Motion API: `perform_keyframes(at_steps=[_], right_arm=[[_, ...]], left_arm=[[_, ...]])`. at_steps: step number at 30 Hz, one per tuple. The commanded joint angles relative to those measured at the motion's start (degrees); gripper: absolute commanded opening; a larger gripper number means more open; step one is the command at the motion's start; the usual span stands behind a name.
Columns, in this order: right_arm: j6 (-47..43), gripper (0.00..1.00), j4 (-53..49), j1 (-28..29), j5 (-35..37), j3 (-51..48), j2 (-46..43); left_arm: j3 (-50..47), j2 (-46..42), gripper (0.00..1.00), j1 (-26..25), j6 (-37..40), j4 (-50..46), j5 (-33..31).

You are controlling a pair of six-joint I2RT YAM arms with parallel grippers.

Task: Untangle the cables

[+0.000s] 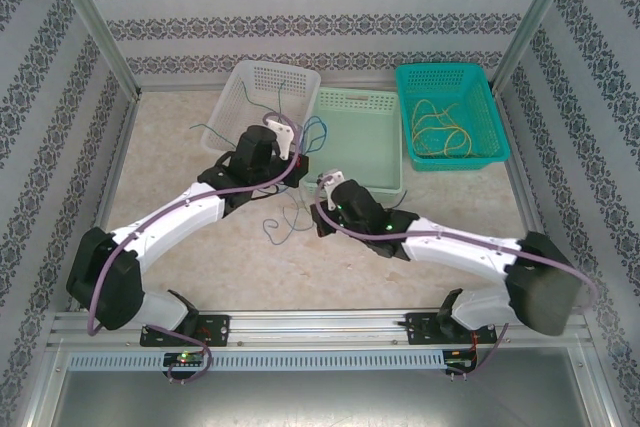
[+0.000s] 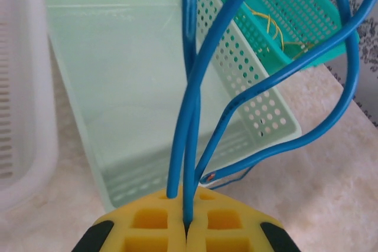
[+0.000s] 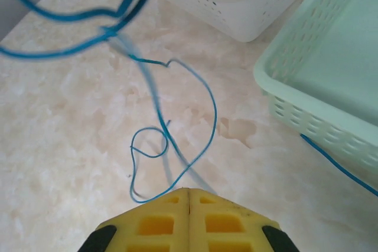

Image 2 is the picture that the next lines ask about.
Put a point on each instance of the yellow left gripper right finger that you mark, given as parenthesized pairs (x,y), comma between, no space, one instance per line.
(230,228)

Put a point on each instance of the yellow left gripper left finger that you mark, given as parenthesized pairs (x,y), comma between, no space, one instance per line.
(147,225)

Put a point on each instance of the mint green perforated basket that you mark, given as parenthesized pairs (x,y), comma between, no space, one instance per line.
(127,101)

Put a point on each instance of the white plastic mesh basket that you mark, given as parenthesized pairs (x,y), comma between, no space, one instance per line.
(29,101)

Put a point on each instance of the teal plastic mesh basket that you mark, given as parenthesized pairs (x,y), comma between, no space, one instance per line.
(292,10)

